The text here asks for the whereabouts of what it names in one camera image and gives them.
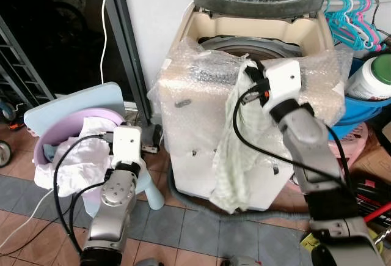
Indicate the green white checked cloth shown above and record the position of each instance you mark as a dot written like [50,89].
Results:
[238,156]

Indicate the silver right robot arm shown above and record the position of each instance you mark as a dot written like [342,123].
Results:
[314,156]

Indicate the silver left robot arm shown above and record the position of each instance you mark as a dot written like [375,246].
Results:
[113,211]

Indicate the beige top-load washing machine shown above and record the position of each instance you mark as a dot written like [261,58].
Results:
[183,131]

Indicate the teal plastic clothes hanger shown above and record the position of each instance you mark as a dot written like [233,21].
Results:
[339,24]

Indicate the pink plastic clothes hanger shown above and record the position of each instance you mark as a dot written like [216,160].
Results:
[370,24]

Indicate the white garment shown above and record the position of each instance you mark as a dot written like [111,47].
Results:
[76,156]

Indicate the purple plastic basin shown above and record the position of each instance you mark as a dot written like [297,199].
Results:
[67,128]

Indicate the light blue plastic stool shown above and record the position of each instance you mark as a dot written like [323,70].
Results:
[73,101]

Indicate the clear bubble wrap sheet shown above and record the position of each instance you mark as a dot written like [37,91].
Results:
[189,95]

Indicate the brown cardboard box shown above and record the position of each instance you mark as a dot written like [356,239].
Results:
[374,159]

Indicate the blue plastic basin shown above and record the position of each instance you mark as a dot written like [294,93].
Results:
[360,110]

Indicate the small grey wheel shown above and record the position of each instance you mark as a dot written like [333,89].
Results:
[3,155]

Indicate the grey metal rack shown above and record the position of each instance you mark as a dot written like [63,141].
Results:
[21,70]

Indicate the white jar with green lid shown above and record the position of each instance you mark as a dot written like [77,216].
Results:
[366,82]

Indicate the black red tool case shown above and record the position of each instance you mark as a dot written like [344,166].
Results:
[369,189]

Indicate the yellow green dustpan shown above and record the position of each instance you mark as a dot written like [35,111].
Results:
[308,241]

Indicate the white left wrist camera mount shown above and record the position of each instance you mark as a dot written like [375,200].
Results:
[127,145]

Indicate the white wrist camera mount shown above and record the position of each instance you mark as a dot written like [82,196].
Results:
[284,82]
[127,145]

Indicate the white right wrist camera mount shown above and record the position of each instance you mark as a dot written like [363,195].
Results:
[284,82]

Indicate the dark sliding door frame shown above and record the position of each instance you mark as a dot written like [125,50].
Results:
[129,40]

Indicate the white hanger rail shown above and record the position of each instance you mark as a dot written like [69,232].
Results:
[382,0]

